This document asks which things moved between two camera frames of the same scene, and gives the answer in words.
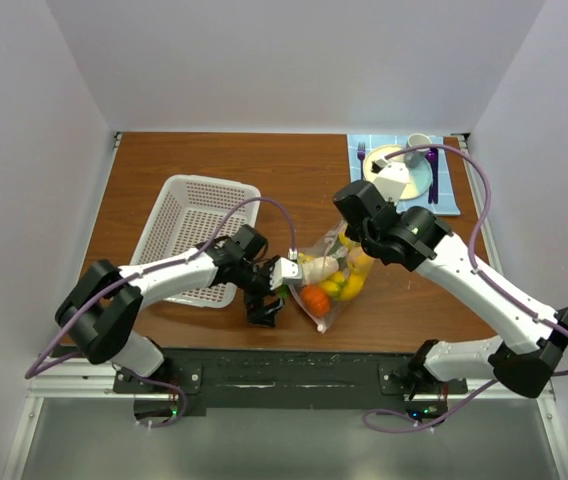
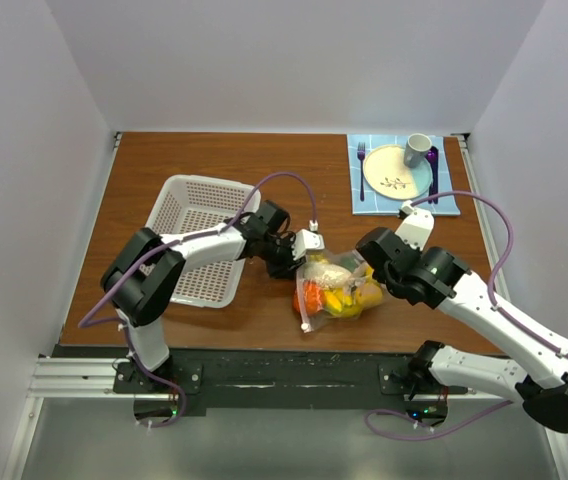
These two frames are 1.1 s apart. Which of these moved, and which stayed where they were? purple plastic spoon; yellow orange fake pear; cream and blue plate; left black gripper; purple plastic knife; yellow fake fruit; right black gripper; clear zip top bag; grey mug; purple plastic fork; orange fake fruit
Moved: orange fake fruit; clear zip top bag; left black gripper; yellow orange fake pear; yellow fake fruit; right black gripper
Stayed: grey mug; purple plastic knife; purple plastic spoon; cream and blue plate; purple plastic fork
